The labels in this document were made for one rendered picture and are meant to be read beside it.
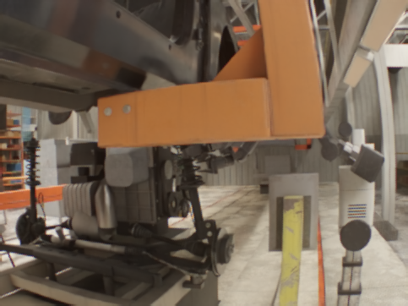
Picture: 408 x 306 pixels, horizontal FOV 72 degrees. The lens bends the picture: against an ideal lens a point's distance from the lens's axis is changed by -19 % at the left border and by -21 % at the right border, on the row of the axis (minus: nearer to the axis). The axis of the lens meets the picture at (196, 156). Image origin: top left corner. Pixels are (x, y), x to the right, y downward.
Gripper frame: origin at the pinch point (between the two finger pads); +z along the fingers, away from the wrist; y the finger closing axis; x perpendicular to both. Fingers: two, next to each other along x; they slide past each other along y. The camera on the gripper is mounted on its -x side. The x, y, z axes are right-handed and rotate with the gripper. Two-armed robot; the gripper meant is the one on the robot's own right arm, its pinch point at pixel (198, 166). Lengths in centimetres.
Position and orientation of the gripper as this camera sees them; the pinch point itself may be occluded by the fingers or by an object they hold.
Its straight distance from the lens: 175.8
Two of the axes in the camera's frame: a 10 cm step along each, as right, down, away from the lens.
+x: 3.7, 0.8, -9.3
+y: -1.3, -9.8, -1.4
